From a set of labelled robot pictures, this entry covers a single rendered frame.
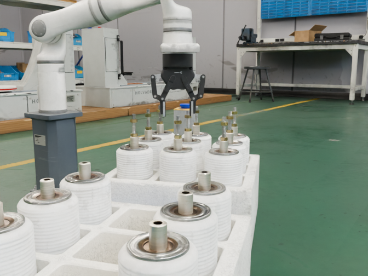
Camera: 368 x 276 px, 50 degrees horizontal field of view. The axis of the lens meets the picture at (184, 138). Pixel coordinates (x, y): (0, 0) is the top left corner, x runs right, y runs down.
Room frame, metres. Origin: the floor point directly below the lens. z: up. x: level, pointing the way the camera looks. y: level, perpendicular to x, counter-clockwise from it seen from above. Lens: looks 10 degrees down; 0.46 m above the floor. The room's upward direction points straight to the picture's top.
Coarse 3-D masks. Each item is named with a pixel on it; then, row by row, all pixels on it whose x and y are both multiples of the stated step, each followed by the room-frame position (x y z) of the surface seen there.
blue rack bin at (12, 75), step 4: (0, 68) 6.01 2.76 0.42; (4, 68) 5.95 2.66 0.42; (8, 68) 5.90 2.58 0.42; (12, 68) 5.84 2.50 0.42; (4, 72) 5.95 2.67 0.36; (8, 72) 5.89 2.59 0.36; (12, 72) 5.84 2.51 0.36; (16, 72) 5.78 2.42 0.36; (0, 76) 5.52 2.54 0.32; (4, 76) 5.57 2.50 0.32; (8, 76) 5.62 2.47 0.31; (12, 76) 5.67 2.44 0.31; (16, 76) 5.73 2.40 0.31; (0, 80) 5.53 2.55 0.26
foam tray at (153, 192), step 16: (256, 160) 1.17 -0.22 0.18; (112, 176) 1.00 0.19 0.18; (256, 176) 1.08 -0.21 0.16; (112, 192) 0.95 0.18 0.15; (128, 192) 0.94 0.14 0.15; (144, 192) 0.93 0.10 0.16; (160, 192) 0.92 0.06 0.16; (176, 192) 0.91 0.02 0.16; (240, 192) 0.88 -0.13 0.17; (256, 192) 1.11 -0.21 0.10; (240, 208) 0.88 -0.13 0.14; (256, 208) 1.15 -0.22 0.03
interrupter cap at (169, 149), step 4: (164, 148) 0.99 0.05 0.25; (168, 148) 0.99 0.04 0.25; (172, 148) 1.00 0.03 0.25; (184, 148) 1.00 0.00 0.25; (188, 148) 0.99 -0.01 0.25; (192, 148) 0.99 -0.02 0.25; (172, 152) 0.96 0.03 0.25; (176, 152) 0.95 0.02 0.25; (180, 152) 0.95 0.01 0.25; (184, 152) 0.96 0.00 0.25
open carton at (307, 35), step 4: (312, 28) 5.33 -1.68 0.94; (316, 28) 5.38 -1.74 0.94; (320, 28) 5.43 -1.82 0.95; (324, 28) 5.48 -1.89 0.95; (292, 32) 5.52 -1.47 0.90; (296, 32) 5.47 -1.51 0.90; (300, 32) 5.42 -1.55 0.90; (304, 32) 5.37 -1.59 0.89; (308, 32) 5.33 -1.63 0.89; (312, 32) 5.38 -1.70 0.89; (316, 32) 5.44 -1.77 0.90; (320, 32) 5.51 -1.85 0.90; (296, 36) 5.47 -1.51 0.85; (300, 36) 5.42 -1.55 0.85; (304, 36) 5.37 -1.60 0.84; (308, 36) 5.33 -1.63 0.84; (312, 36) 5.38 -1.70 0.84; (296, 40) 5.47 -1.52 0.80; (300, 40) 5.42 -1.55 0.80; (304, 40) 5.37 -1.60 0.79; (308, 40) 5.33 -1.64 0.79; (312, 40) 5.38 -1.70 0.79
